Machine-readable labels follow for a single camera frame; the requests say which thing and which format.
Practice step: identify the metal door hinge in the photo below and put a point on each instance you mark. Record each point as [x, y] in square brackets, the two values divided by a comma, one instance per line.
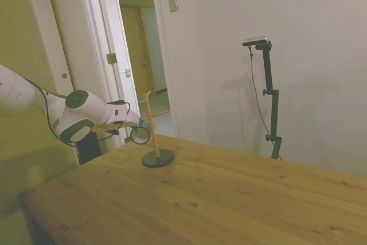
[111, 58]

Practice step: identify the round door pull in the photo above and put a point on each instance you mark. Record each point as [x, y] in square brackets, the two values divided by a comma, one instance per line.
[64, 75]

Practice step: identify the blue enamel mug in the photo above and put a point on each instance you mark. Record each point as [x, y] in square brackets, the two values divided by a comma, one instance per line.
[140, 136]

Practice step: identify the brown wooden door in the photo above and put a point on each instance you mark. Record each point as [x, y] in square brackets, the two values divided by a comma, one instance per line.
[134, 52]

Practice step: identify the black box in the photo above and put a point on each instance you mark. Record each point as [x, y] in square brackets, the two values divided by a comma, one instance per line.
[89, 149]

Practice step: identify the metal door latch plate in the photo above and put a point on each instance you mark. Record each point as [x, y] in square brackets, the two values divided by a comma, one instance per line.
[128, 71]

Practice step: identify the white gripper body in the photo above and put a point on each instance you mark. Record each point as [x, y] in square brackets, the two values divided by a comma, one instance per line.
[129, 118]

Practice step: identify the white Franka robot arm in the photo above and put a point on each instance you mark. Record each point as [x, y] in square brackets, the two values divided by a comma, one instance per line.
[83, 110]

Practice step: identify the grey wall switch plate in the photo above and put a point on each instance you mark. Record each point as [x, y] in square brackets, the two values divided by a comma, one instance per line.
[172, 1]

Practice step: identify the black jointed camera stand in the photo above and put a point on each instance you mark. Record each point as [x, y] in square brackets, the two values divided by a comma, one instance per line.
[273, 107]

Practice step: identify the wooden mug tree black base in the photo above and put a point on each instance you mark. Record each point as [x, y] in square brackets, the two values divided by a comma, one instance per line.
[157, 160]

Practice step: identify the dark stereo camera bar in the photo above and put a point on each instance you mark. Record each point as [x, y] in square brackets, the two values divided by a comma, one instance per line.
[255, 41]

